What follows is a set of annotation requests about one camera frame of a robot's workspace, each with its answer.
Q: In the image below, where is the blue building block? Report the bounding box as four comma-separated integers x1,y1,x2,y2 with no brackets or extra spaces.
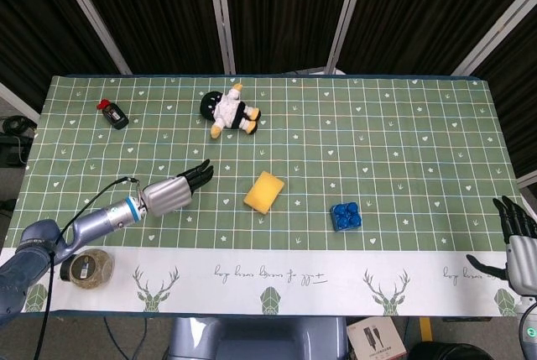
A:
329,201,362,233

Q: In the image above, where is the white cable product box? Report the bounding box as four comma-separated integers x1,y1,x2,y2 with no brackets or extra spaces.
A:
347,318,407,359

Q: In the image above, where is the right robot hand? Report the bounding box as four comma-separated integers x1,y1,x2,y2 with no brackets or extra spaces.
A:
466,195,537,296

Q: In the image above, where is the grey robot torso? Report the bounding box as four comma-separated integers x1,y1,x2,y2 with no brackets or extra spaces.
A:
166,316,349,360

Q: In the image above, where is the plush penguin doll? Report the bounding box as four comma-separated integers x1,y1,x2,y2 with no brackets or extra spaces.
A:
199,81,261,139

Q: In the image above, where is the yellow sponge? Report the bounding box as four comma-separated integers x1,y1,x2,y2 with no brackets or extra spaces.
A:
243,170,285,214

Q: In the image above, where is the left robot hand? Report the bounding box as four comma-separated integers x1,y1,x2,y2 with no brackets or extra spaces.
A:
140,159,215,218

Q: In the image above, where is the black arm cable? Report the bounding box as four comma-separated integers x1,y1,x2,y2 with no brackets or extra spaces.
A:
41,175,146,326

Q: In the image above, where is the green checked tablecloth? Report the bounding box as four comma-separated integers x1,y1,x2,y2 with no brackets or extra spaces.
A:
20,73,530,318

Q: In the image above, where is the dark ribbed partition panel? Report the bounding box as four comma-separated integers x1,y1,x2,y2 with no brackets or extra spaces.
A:
473,3,537,180
0,0,123,97
339,0,537,76
220,0,356,74
69,0,226,75

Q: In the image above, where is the black round bin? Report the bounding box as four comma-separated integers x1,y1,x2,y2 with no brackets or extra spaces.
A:
407,341,500,360

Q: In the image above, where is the black electronic device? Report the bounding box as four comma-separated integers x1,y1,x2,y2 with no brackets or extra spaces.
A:
0,115,38,168

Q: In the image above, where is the blue cable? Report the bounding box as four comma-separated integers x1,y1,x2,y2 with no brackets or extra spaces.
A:
102,316,129,360

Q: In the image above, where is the dark bottle red cap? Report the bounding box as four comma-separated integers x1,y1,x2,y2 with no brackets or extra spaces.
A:
96,98,128,130

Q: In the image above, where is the white partition frame post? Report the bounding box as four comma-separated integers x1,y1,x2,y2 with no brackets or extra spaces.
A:
325,0,368,76
50,0,133,76
451,0,537,78
0,81,42,122
204,0,237,75

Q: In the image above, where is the glass jar black lid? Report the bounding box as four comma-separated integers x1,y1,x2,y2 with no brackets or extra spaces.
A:
59,248,115,290

